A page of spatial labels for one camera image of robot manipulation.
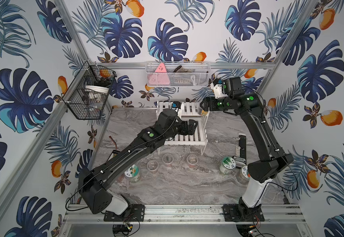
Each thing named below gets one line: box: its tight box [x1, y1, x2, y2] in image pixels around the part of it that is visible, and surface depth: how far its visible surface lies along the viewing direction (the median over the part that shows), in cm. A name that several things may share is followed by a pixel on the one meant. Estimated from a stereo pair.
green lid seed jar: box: [219, 156, 237, 175], surface depth 85 cm
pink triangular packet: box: [147, 62, 171, 87], surface depth 92 cm
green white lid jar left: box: [124, 164, 141, 184], surface depth 82 cm
